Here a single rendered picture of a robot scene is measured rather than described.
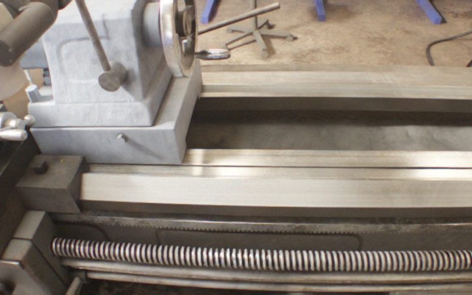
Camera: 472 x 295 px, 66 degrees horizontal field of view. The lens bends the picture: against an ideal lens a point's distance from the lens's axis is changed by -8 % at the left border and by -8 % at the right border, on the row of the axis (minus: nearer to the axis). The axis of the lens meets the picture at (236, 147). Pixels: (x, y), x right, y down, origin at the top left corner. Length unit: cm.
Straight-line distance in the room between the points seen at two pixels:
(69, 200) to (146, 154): 19
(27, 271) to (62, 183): 20
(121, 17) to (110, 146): 28
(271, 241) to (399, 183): 31
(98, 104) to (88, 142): 9
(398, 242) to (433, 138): 34
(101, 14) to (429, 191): 72
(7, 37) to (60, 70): 41
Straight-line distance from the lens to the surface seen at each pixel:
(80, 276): 102
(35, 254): 91
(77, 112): 86
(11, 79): 50
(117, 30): 78
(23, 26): 48
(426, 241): 96
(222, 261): 82
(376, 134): 110
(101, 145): 87
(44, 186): 86
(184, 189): 80
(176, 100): 86
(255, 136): 107
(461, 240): 99
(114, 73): 76
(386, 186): 80
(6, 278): 98
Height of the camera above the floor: 142
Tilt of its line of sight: 42 degrees down
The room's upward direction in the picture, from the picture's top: 5 degrees counter-clockwise
